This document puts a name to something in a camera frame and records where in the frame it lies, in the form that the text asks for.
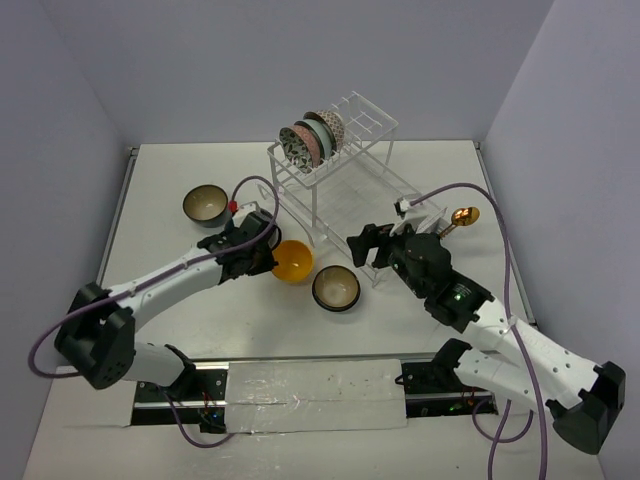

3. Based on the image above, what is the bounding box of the gold metal spoon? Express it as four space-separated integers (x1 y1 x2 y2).
439 206 480 239

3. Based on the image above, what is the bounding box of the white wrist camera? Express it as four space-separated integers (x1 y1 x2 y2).
390 197 441 237
229 200 260 227

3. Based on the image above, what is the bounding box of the white wire dish rack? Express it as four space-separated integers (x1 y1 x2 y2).
267 92 419 257

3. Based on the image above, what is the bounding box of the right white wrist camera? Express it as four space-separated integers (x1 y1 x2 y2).
390 197 441 237

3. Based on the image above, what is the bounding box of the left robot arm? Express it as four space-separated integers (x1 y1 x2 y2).
54 204 278 399

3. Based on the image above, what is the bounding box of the white slotted spatula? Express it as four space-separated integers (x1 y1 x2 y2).
417 207 447 233

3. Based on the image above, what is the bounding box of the black mounting rail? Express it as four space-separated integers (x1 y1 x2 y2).
131 359 496 434

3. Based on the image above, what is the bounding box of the red patterned white bowl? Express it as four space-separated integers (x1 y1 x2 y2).
316 110 345 152

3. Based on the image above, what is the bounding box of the beige bowl black rim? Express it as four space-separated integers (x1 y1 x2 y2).
182 184 231 229

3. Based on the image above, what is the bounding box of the yellow bowl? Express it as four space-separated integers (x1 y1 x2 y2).
271 240 314 285

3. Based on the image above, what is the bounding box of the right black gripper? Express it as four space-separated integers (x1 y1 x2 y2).
346 217 428 298

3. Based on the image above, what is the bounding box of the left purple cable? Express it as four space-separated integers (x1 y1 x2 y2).
27 174 281 447

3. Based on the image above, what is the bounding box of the light green ceramic bowl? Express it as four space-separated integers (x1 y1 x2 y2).
302 119 333 160

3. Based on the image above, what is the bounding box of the pink patterned bowl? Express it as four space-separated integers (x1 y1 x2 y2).
293 125 320 169

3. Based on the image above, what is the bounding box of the purple cable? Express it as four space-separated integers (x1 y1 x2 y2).
27 174 281 447
407 182 549 480

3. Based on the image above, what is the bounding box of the leaf patterned bowl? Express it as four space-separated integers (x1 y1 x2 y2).
279 125 312 174

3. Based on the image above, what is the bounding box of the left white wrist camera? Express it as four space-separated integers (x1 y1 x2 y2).
229 200 260 227

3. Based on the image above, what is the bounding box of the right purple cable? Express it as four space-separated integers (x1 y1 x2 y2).
407 182 549 480

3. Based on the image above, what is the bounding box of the beige bowl dark exterior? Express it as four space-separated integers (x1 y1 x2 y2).
312 265 361 313

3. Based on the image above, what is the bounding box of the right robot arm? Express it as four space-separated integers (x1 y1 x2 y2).
347 224 626 455

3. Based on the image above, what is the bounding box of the clear taped plastic sheet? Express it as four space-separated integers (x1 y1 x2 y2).
224 359 407 434

